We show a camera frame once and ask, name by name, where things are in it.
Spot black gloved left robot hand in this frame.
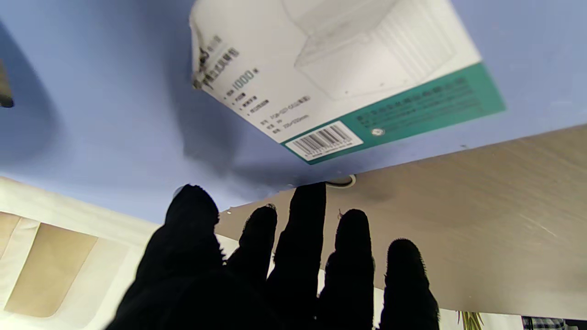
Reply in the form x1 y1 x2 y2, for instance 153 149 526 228
105 182 441 330

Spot blue file folder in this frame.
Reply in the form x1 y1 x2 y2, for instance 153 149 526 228
0 0 587 225

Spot dark green plant leaves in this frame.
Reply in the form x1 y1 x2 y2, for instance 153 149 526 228
455 311 485 330

